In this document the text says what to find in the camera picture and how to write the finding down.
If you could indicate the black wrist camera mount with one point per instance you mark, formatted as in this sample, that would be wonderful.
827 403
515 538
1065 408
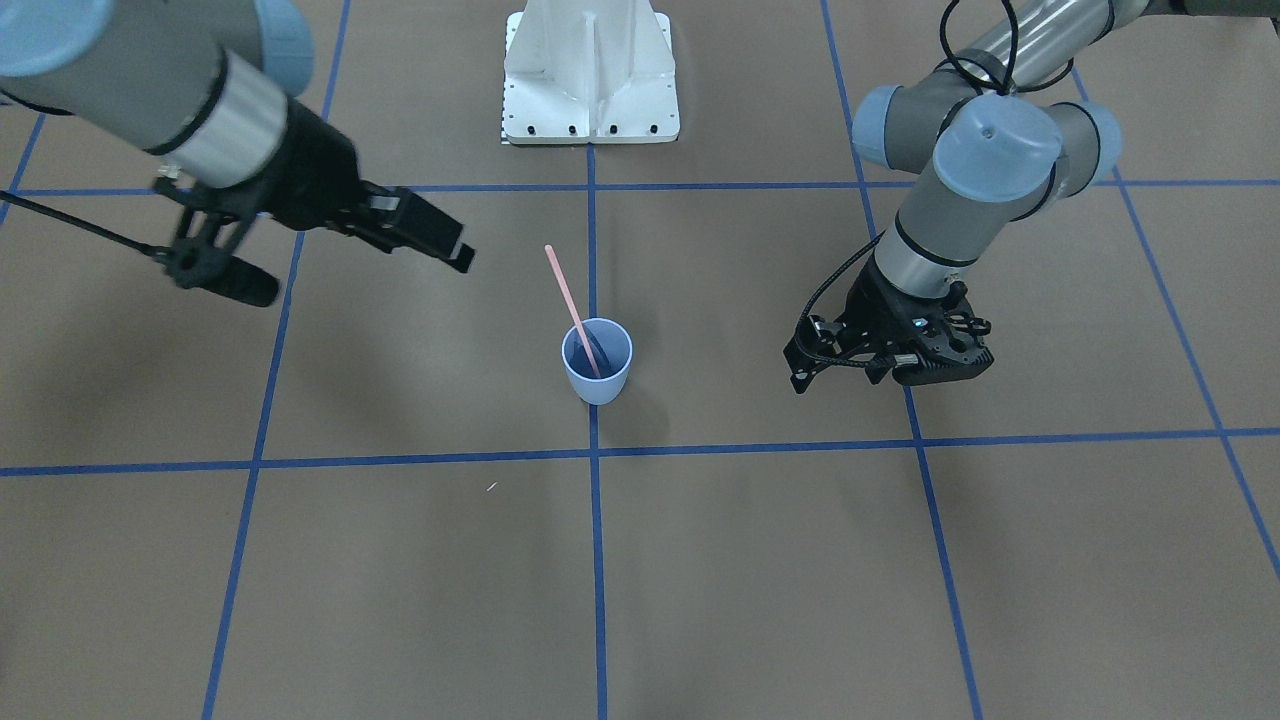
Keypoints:
965 358

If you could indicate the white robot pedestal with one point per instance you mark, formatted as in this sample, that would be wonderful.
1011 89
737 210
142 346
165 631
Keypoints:
579 72

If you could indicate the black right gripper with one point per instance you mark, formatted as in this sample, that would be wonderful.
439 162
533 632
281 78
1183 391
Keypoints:
312 168

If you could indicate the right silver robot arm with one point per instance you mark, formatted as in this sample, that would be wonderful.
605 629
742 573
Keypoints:
213 88

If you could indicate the pink chopstick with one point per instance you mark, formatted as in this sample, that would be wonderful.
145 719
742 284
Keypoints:
569 302

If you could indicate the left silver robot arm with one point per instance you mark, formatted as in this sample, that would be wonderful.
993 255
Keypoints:
983 157

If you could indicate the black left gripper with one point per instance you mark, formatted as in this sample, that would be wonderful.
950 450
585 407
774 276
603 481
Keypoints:
872 305

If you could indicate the blue plastic cup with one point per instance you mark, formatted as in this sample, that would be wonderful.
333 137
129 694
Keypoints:
615 350

